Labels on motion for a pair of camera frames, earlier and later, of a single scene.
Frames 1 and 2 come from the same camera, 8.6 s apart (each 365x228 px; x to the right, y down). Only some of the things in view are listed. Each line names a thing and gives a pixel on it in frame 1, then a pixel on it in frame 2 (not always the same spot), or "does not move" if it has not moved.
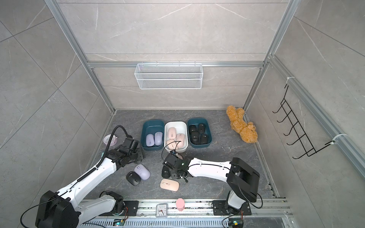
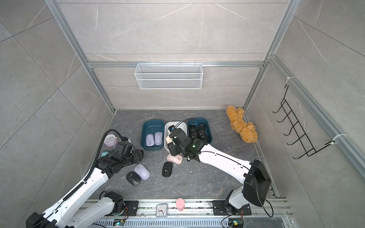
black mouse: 192,128 does not move
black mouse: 195,137 does not move
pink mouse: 169,185 -> 168,139
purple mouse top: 149,140 does not move
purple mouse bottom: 158,138 does not move
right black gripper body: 175,174 -> 176,150
